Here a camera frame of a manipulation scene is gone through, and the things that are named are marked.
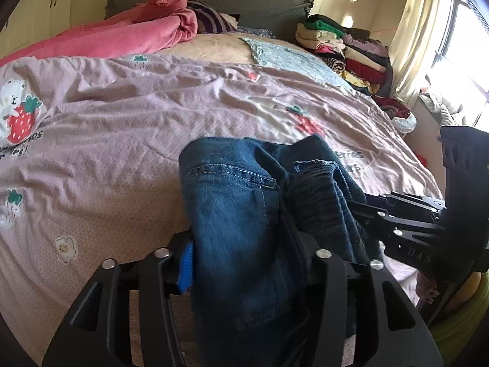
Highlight pink strawberry printed blanket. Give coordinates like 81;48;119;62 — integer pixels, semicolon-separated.
0;54;444;365

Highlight window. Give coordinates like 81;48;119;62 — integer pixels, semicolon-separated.
436;0;489;128

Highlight dark red cloth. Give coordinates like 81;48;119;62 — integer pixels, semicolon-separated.
372;95;414;120

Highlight beige bedsheet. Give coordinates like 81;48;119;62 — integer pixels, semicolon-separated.
152;32;261;66

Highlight blue denim jeans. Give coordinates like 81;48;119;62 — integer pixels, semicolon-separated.
178;134;385;367

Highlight cream wardrobe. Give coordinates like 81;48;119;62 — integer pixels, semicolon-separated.
0;0;78;59

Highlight white plastic bag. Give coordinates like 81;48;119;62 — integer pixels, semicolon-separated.
393;116;418;135

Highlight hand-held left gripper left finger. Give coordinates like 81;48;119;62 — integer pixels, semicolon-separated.
41;232;200;367

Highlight blue floral pillow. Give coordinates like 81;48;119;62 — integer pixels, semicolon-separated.
236;26;276;39

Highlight grey white cloth pile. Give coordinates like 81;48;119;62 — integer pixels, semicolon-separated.
418;83;475;127

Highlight stack of folded clothes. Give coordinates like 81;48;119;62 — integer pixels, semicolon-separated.
296;14;395;97

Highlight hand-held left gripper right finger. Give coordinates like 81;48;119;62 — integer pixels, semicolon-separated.
297;232;444;367

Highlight light blue quilted cloth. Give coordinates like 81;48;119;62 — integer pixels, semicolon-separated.
241;37;357;93

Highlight purple striped pillow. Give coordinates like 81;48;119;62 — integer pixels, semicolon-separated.
186;0;238;35

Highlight cream curtain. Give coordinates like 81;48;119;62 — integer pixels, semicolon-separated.
386;0;456;112

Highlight person's right forearm green sleeve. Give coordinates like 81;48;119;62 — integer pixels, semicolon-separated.
431;271;489;353

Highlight person's right hand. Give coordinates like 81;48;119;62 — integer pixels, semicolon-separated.
414;273;441;309

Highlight pink duvet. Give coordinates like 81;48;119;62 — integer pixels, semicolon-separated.
0;0;199;68

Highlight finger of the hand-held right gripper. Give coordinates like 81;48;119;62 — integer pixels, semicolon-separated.
364;193;447;215
353;202;446;246

